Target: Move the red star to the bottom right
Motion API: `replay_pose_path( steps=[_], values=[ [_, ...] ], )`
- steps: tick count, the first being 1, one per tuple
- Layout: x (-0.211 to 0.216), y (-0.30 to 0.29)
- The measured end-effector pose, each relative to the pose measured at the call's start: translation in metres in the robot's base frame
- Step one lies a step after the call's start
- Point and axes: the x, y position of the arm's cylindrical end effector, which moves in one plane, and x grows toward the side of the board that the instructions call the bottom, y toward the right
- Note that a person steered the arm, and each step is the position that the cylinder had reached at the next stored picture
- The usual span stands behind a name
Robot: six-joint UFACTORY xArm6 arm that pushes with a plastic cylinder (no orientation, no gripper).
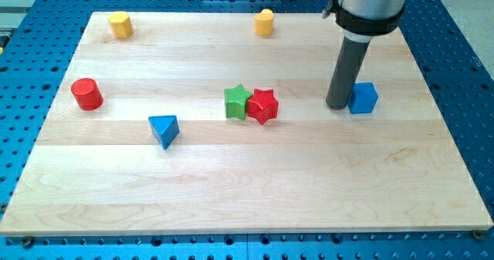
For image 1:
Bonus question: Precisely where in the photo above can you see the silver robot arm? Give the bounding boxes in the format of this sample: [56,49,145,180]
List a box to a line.
[322,0,405,43]

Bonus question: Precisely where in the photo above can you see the red star block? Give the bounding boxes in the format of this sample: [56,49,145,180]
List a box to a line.
[247,89,279,125]

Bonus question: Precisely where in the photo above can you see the green star block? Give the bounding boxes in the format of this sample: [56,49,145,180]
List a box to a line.
[224,84,252,120]

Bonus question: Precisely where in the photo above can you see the wooden board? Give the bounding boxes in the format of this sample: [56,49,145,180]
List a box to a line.
[1,12,492,236]

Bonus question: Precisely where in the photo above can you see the blue triangle block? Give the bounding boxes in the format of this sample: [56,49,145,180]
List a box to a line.
[148,115,180,150]

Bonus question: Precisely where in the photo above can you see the yellow heart block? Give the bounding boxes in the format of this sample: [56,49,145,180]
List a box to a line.
[254,8,274,36]

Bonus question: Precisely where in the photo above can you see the blue cube block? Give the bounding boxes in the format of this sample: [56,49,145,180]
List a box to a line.
[347,83,378,114]

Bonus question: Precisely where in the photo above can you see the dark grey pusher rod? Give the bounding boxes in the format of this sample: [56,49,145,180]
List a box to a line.
[326,36,370,110]

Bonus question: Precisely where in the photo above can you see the yellow hexagon block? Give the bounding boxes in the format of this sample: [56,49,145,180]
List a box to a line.
[108,12,134,39]

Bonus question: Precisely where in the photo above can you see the red cylinder block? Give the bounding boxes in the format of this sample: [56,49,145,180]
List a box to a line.
[71,78,103,111]

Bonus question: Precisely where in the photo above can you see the blue perforated table plate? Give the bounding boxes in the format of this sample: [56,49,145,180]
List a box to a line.
[1,0,493,259]

